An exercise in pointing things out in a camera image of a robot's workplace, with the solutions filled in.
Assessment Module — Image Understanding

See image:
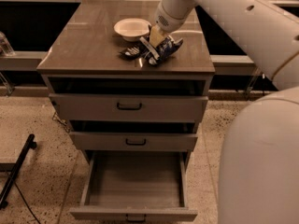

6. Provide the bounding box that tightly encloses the blue chip bag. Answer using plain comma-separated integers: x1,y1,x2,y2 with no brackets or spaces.
140,35,183,66

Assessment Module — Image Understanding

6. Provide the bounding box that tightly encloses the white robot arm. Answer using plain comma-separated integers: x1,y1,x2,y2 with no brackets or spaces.
150,0,299,224

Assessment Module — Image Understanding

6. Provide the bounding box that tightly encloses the grey drawer cabinet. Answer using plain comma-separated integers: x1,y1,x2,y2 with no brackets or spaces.
36,0,217,161

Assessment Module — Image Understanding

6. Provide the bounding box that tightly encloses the grey top drawer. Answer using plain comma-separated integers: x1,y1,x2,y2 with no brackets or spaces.
50,93,207,123

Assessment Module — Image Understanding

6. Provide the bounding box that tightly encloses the grey drawer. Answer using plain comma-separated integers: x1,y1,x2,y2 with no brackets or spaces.
70,151,197,223
70,132,197,151
50,93,207,123

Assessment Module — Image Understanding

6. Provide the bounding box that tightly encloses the grey middle drawer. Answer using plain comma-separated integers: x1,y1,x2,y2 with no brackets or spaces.
70,132,197,151

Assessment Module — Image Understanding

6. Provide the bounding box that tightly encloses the grey bottom drawer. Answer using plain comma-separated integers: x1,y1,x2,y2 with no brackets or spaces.
70,151,197,223

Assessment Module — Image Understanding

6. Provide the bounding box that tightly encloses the white bowl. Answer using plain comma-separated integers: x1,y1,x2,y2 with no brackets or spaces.
114,18,150,42

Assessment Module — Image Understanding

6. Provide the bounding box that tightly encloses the black remote control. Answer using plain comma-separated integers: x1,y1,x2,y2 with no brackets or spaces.
120,46,144,60

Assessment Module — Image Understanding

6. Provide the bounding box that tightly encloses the clear plastic bottle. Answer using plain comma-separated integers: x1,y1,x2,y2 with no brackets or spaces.
0,32,15,56

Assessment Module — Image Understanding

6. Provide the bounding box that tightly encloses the black left stand leg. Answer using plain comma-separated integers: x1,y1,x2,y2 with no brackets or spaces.
0,133,37,209

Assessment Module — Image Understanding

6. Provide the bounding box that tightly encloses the black left floor cable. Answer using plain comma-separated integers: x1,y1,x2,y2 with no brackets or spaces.
6,171,42,224

